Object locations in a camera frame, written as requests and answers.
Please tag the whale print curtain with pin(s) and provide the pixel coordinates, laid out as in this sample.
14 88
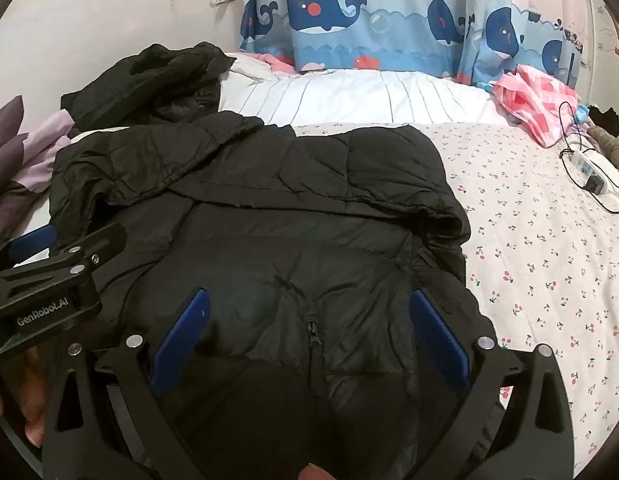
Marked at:
472 41

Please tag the white striped quilt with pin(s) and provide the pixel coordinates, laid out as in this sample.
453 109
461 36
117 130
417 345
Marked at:
355 97

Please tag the pink checkered plastic bag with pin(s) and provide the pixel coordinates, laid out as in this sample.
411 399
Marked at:
541 102

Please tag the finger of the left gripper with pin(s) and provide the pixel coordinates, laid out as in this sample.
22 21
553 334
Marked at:
91 251
31 243

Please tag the black garment pile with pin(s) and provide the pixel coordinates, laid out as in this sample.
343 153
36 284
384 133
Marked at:
156 86

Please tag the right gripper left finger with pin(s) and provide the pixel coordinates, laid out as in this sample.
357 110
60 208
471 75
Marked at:
104 419

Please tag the cherry print bed sheet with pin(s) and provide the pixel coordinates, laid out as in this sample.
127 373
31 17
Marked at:
543 261

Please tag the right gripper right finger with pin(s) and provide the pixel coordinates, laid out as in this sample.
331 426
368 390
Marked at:
513 420

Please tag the person's right hand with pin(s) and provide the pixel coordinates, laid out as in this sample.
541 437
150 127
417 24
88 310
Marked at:
314 472

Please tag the black puffer jacket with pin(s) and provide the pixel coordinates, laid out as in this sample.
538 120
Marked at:
310 247

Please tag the person's left hand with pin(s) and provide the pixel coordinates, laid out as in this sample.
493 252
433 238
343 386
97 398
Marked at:
26 382

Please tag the white power strip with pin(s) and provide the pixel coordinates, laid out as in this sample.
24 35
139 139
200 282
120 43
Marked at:
587 161

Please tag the brown plush garment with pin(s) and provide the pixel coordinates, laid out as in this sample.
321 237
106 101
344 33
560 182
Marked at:
608 144

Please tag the black power adapter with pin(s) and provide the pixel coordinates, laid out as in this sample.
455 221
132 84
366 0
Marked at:
595 185

